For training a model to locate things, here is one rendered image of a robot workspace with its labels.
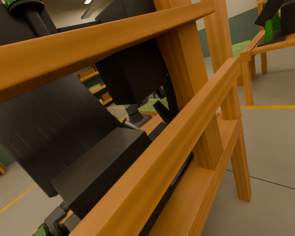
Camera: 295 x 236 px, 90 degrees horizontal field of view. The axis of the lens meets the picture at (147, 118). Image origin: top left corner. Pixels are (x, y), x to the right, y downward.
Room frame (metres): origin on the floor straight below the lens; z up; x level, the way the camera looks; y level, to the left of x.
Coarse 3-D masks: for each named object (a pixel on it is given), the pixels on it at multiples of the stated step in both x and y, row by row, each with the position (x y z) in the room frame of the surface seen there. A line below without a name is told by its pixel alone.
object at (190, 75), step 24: (168, 0) 0.49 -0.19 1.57; (216, 0) 0.77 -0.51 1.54; (192, 24) 0.55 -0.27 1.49; (216, 24) 0.79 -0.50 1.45; (168, 48) 0.52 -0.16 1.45; (192, 48) 0.53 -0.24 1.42; (216, 48) 0.80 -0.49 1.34; (192, 72) 0.50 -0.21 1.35; (192, 96) 0.49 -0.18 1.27; (216, 120) 0.57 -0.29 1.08; (216, 144) 0.53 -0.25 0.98
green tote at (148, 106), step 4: (152, 100) 1.62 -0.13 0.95; (156, 100) 1.57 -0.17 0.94; (160, 100) 1.52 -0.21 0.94; (164, 100) 1.48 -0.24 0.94; (144, 104) 1.77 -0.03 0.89; (148, 104) 1.70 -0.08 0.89; (152, 104) 1.65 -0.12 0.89; (164, 104) 1.49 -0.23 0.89; (140, 108) 1.85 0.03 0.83; (144, 108) 1.78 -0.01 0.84; (148, 108) 1.73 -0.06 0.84; (152, 108) 1.67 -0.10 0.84; (168, 108) 1.48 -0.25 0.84
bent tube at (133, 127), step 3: (123, 120) 0.69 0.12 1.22; (126, 120) 0.72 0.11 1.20; (123, 123) 0.70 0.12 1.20; (126, 123) 0.69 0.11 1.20; (129, 123) 0.69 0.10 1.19; (126, 126) 0.69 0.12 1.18; (129, 126) 0.68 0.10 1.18; (132, 126) 0.68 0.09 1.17; (135, 126) 0.68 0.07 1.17; (135, 129) 0.67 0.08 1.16; (138, 129) 0.67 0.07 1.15
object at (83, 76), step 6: (84, 72) 6.04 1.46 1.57; (90, 72) 6.15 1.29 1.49; (96, 72) 6.17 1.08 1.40; (84, 78) 5.83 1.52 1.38; (90, 90) 5.90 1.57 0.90; (96, 90) 5.95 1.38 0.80; (102, 96) 6.13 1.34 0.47; (108, 96) 6.27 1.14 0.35; (102, 102) 6.03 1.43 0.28; (108, 102) 6.07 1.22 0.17
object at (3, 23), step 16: (112, 0) 0.46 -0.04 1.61; (128, 0) 0.46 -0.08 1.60; (144, 0) 0.50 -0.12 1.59; (0, 16) 0.28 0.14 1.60; (16, 16) 0.30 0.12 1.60; (48, 16) 0.32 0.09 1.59; (96, 16) 0.53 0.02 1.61; (112, 16) 0.48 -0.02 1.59; (128, 16) 0.44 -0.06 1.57; (0, 32) 0.28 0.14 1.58; (16, 32) 0.29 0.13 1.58; (32, 32) 0.30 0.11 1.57
